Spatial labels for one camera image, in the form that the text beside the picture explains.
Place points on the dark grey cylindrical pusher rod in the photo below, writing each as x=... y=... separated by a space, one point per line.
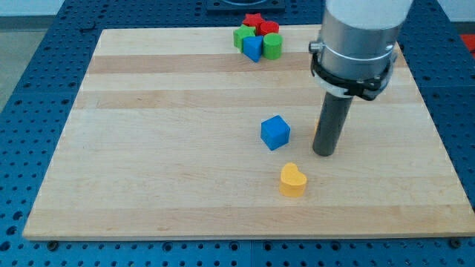
x=330 y=124

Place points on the blue cube block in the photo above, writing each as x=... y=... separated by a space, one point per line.
x=275 y=132

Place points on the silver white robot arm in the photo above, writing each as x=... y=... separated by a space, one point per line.
x=353 y=56

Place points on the yellow hexagon block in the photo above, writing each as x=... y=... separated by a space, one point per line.
x=316 y=126

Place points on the yellow heart block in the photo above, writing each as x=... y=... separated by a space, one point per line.
x=293 y=183

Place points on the green cylinder block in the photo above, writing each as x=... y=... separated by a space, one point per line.
x=272 y=46

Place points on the blue triangle block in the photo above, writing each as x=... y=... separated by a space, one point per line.
x=253 y=47

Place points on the red cylinder block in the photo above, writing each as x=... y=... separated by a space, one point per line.
x=268 y=27

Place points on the red star block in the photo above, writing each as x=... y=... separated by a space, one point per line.
x=253 y=20

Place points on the green star block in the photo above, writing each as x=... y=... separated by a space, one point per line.
x=241 y=33

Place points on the light wooden board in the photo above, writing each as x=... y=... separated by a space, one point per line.
x=164 y=143

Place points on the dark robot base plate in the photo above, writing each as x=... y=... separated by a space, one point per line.
x=244 y=6

